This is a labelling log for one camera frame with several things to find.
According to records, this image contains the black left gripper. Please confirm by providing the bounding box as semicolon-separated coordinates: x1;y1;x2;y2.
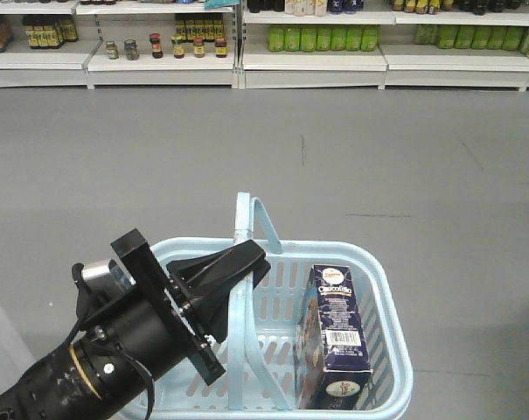
73;229;271;386

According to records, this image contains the white store shelving unit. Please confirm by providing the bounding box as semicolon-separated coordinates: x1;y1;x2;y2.
0;1;529;91

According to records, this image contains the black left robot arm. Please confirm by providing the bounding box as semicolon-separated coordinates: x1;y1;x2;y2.
0;230;270;419

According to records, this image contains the light blue shopping basket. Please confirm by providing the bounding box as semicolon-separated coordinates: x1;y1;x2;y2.
122;192;414;419

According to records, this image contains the dark blue cookie box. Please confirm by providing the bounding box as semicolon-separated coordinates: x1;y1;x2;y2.
294;264;372;410

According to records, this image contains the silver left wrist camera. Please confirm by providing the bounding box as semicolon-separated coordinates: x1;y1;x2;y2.
81;259;133;300

